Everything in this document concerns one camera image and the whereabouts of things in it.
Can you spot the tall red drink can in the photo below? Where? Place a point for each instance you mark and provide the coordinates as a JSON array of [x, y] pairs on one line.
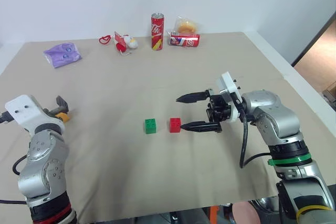
[[157, 32]]

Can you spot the pink rounded shape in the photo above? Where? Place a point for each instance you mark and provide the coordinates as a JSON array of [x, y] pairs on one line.
[[245, 213]]

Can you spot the bread in clear bag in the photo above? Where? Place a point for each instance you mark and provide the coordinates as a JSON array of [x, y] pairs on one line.
[[187, 26]]

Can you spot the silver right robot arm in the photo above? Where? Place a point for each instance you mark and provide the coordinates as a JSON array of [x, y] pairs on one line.
[[275, 113]]

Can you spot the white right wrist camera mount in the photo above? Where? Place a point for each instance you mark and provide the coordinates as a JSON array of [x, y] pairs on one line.
[[229, 86]]

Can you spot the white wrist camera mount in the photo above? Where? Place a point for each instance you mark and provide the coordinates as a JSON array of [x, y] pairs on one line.
[[229, 86], [23, 113]]

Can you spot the grey box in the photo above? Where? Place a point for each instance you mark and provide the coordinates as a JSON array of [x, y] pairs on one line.
[[330, 93]]

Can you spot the silver round shape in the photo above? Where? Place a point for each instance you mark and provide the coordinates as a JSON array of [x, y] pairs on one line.
[[267, 204]]

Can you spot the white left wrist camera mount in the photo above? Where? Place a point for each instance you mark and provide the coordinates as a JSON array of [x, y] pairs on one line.
[[23, 113]]

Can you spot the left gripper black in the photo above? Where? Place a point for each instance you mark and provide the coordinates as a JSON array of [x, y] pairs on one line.
[[51, 111]]

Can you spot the red toy cube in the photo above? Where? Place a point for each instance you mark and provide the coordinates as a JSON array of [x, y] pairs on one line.
[[175, 125]]

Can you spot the green toy cube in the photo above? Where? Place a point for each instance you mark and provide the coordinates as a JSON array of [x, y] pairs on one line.
[[150, 126]]

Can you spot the crushed red drink can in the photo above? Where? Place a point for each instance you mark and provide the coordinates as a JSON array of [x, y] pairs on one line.
[[183, 40]]

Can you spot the white and red plush toy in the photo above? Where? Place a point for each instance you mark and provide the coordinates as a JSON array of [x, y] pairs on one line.
[[124, 41]]

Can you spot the purple soft package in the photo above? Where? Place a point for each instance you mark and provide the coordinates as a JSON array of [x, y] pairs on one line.
[[63, 54]]

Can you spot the beige table cloth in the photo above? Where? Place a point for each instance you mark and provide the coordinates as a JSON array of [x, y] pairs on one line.
[[157, 82]]

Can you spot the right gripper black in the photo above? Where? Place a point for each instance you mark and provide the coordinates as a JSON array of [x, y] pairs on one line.
[[219, 110]]

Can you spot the orange upright bar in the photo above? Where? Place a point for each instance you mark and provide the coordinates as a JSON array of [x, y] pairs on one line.
[[214, 216]]

